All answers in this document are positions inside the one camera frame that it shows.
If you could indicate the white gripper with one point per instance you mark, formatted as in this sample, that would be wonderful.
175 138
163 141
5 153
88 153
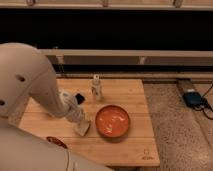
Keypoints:
75 112

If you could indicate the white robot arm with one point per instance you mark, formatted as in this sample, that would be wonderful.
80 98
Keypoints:
26 73

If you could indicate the dark red small dish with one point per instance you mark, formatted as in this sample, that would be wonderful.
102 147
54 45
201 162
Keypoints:
56 141

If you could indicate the orange bowl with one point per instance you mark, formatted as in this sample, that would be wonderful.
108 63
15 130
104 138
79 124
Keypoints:
112 121

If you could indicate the wooden railing beam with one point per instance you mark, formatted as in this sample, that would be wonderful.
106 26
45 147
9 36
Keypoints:
130 57

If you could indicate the blue power adapter box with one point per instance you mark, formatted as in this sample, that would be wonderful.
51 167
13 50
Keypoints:
192 98

